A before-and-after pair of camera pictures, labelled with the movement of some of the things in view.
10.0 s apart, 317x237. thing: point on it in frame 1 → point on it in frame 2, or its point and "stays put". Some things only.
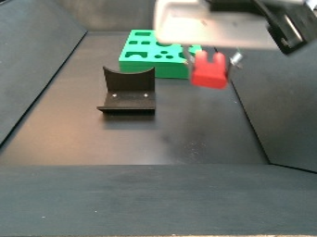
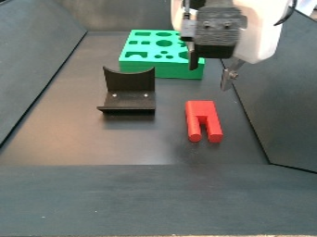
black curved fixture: [128, 93] stays put
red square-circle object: [209, 74] → [203, 108]
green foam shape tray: [145, 54] stays put
